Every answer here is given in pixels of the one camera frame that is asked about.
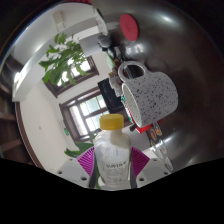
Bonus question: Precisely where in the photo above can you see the clear bottle with yellow cap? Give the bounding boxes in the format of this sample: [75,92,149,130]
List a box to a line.
[93,113,133,190]

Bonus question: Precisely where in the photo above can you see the brown framed glass door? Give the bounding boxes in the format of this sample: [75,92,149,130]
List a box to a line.
[59,87,133,141]

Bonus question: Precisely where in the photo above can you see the white speckled mug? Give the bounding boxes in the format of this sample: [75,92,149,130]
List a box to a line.
[117,60,179,129]

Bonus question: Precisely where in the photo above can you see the flat round red coaster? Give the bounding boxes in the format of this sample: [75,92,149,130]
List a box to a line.
[119,13,140,42]

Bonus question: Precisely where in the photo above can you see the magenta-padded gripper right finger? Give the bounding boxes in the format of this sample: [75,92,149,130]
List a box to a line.
[129,146,172,188]

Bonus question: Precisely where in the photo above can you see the brown framed window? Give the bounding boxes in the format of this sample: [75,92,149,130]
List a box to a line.
[43,54,100,98]

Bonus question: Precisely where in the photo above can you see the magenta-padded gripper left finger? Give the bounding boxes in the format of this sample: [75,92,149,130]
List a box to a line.
[56,147,98,189]

